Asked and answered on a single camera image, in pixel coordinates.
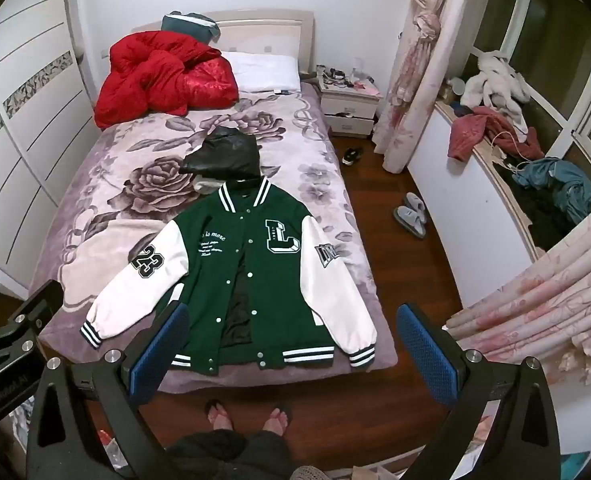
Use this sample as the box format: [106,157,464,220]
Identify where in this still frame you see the white cable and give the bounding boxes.
[490,131,531,176]

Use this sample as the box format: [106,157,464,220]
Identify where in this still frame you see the white pillow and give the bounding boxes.
[221,51,301,93]

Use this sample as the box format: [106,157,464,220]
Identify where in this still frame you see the green varsity jacket white sleeves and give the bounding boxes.
[80,177,377,373]

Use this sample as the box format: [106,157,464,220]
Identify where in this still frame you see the black leather jacket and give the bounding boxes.
[180,127,262,181]

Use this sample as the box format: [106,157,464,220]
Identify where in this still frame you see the teal garment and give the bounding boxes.
[513,157,591,223]

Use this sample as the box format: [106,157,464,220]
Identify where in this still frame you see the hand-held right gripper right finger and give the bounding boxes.
[397,302,563,480]

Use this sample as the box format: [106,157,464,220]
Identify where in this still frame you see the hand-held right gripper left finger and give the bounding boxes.
[25,301,191,480]

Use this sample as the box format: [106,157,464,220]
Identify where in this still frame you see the cluster of small toiletries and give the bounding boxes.
[320,62,376,88]

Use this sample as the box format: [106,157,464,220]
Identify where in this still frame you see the person's black pants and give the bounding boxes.
[168,427,296,480]

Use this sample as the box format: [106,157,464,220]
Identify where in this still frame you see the loose floral curtain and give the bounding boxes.
[445,200,591,386]

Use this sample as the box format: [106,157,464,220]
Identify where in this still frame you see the beige bed headboard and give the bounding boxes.
[131,9,317,86]

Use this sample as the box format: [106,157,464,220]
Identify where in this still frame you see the floral plush blanket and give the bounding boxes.
[28,82,399,396]

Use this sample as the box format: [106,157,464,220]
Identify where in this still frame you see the tied floral curtain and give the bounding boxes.
[374,0,481,173]

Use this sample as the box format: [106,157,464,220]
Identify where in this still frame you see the white sliding wardrobe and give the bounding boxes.
[0,0,101,281]

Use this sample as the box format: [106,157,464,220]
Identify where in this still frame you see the white plush garment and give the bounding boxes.
[461,50,533,133]

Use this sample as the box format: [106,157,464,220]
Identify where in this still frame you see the black garment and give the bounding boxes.
[505,160,576,251]

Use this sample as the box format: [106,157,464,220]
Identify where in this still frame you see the grey-green pillow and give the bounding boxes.
[162,10,221,45]

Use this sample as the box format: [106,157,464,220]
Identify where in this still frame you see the red quilt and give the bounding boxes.
[94,31,239,130]

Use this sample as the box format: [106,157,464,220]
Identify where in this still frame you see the white nightstand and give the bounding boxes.
[318,77,380,137]

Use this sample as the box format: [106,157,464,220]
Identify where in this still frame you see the grey slipper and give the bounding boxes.
[394,205,427,238]
[404,192,429,224]

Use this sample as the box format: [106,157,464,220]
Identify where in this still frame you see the pink-red garment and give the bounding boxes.
[448,106,546,163]

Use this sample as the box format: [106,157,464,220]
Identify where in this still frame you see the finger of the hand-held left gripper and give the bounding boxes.
[0,280,64,361]

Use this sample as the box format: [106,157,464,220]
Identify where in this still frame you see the person's right foot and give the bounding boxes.
[262,402,293,436]

